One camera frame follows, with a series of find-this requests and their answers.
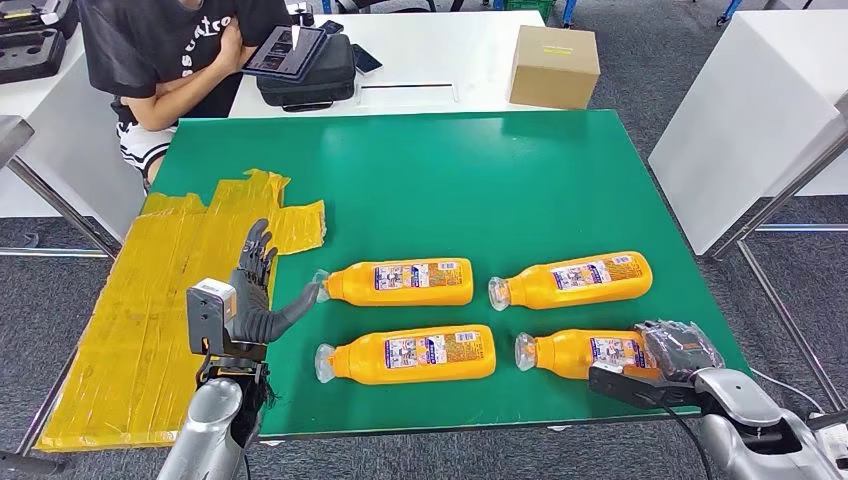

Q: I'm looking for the black carry bag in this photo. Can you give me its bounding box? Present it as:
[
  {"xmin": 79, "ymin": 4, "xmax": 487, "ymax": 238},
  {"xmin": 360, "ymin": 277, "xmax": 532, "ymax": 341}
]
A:
[{"xmin": 256, "ymin": 33, "xmax": 358, "ymax": 113}]

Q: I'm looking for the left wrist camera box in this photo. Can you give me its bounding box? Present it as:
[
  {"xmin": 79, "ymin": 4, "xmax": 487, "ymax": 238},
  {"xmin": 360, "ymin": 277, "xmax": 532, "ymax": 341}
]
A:
[{"xmin": 186, "ymin": 278, "xmax": 238, "ymax": 359}]

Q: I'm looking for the black tablet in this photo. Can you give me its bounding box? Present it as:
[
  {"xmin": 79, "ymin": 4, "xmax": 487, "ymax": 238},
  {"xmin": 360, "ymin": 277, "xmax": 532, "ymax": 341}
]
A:
[{"xmin": 241, "ymin": 25, "xmax": 329, "ymax": 83}]

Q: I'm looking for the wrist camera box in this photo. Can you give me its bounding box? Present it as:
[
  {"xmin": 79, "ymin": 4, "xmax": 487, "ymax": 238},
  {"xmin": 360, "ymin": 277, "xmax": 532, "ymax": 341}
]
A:
[
  {"xmin": 186, "ymin": 278, "xmax": 238, "ymax": 359},
  {"xmin": 588, "ymin": 360, "xmax": 704, "ymax": 412}
]

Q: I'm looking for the white floor cable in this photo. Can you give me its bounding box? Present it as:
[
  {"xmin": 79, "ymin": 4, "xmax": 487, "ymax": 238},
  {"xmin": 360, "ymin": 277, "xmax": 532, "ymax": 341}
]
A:
[{"xmin": 751, "ymin": 367, "xmax": 823, "ymax": 415}]

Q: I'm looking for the person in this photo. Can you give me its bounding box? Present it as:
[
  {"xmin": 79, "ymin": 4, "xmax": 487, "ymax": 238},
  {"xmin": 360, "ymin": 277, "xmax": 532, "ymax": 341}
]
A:
[{"xmin": 78, "ymin": 0, "xmax": 293, "ymax": 193}]

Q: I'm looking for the yellow plastic sheet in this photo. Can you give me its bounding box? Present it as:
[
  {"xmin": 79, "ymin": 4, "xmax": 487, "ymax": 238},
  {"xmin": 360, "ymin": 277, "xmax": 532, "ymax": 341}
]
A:
[{"xmin": 34, "ymin": 168, "xmax": 328, "ymax": 453}]

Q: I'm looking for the brown cardboard box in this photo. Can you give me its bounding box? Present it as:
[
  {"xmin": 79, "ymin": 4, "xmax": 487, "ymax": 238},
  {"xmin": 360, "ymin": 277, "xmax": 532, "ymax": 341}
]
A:
[{"xmin": 508, "ymin": 25, "xmax": 602, "ymax": 111}]

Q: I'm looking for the white desk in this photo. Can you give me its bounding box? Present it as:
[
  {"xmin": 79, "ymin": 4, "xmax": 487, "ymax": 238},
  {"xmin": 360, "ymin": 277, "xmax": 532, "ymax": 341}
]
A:
[
  {"xmin": 0, "ymin": 33, "xmax": 144, "ymax": 240},
  {"xmin": 227, "ymin": 9, "xmax": 558, "ymax": 119}
]

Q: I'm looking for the orange detergent bottle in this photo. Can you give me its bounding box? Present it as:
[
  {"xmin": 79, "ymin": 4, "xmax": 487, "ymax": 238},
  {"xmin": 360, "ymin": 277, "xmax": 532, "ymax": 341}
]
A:
[
  {"xmin": 488, "ymin": 250, "xmax": 655, "ymax": 313},
  {"xmin": 311, "ymin": 257, "xmax": 475, "ymax": 307},
  {"xmin": 514, "ymin": 329, "xmax": 664, "ymax": 382},
  {"xmin": 313, "ymin": 324, "xmax": 497, "ymax": 387}
]

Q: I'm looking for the metal table frame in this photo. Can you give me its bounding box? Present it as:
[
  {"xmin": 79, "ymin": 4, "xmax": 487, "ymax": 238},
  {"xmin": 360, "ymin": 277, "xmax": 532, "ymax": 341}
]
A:
[{"xmin": 705, "ymin": 129, "xmax": 848, "ymax": 412}]

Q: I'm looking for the grey metal side table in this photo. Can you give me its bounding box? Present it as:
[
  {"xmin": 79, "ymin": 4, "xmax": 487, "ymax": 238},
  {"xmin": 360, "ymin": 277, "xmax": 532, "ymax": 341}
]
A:
[{"xmin": 0, "ymin": 115, "xmax": 121, "ymax": 260}]

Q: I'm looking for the desk cable slot cover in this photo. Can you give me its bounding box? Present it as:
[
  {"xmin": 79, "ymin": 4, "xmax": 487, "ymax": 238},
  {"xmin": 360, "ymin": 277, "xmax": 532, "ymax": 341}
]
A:
[{"xmin": 357, "ymin": 82, "xmax": 460, "ymax": 107}]

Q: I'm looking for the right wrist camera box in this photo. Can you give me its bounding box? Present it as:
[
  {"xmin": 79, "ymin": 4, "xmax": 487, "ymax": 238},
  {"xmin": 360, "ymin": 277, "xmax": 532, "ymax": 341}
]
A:
[{"xmin": 588, "ymin": 360, "xmax": 704, "ymax": 412}]

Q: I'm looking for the white power strip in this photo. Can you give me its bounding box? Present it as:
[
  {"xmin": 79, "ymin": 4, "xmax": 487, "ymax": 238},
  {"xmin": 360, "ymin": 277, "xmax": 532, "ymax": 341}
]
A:
[{"xmin": 808, "ymin": 410, "xmax": 848, "ymax": 465}]

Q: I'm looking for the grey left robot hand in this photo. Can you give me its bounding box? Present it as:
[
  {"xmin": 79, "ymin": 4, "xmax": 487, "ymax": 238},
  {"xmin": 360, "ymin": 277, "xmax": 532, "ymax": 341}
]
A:
[{"xmin": 226, "ymin": 219, "xmax": 322, "ymax": 346}]

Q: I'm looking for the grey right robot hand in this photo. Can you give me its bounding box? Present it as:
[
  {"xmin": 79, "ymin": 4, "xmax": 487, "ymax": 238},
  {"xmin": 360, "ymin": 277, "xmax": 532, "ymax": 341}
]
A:
[{"xmin": 632, "ymin": 320, "xmax": 727, "ymax": 386}]

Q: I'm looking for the white table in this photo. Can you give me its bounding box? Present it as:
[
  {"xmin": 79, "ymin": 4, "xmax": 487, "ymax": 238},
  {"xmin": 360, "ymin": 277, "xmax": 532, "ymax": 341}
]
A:
[{"xmin": 647, "ymin": 9, "xmax": 848, "ymax": 257}]

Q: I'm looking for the green table board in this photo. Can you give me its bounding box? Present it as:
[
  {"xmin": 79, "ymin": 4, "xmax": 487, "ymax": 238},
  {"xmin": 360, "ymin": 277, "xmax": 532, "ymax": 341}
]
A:
[{"xmin": 148, "ymin": 109, "xmax": 753, "ymax": 440}]

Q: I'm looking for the black equipment case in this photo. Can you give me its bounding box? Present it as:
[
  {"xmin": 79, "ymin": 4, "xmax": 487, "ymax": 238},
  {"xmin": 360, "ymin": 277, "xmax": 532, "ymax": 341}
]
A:
[{"xmin": 0, "ymin": 0, "xmax": 77, "ymax": 34}]

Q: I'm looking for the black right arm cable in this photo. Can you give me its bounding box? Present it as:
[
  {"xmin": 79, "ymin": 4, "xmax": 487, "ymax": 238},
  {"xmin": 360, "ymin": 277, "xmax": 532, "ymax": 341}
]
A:
[{"xmin": 652, "ymin": 397, "xmax": 713, "ymax": 480}]

